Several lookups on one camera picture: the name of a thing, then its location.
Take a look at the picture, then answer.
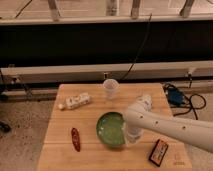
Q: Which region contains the black hanging cable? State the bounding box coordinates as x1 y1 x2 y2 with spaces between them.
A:
118 13 153 82

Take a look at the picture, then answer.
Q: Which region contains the green ceramic bowl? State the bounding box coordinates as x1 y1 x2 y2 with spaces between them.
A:
96 112 125 148

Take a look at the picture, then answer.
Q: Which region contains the black floor cable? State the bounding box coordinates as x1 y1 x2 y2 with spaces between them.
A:
162 82 208 121

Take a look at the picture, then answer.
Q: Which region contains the clear plastic cup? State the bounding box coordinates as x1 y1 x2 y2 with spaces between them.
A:
103 79 119 100

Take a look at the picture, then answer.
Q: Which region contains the blue power box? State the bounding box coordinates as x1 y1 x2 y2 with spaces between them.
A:
167 89 183 106

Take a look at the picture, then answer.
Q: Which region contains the wooden table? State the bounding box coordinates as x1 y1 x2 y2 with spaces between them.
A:
36 83 192 171

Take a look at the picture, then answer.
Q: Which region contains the white lying bottle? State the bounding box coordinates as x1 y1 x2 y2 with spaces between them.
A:
58 93 91 110

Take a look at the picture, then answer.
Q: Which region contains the black orange small box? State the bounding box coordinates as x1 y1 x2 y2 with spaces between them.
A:
149 139 169 167

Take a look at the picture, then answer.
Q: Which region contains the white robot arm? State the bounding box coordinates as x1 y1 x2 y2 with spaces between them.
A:
123 102 213 153

